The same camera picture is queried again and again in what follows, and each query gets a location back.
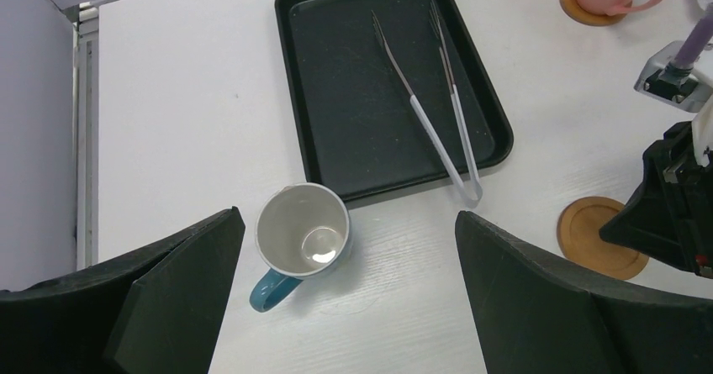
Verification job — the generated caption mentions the metal serving tongs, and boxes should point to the metal serving tongs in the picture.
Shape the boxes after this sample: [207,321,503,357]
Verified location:
[371,0,483,209]

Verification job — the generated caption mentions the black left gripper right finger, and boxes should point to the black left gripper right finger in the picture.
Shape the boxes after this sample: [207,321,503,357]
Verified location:
[455,211,712,373]

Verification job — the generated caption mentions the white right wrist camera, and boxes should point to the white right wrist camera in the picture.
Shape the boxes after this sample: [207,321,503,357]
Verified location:
[634,40,712,113]

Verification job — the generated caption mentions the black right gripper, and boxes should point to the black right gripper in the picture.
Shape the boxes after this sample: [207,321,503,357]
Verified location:
[599,122,712,279]

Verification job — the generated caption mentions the round wooden coaster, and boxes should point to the round wooden coaster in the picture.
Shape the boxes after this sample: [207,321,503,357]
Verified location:
[557,197,649,280]
[559,0,626,27]

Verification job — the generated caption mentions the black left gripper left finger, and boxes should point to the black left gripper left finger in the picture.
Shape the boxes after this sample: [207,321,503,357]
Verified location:
[1,208,246,373]

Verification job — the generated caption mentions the black serving tray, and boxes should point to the black serving tray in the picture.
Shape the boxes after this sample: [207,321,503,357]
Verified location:
[275,0,514,202]

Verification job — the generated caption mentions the blue patterned ceramic cup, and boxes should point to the blue patterned ceramic cup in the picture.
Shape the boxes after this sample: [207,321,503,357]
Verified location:
[249,182,354,313]

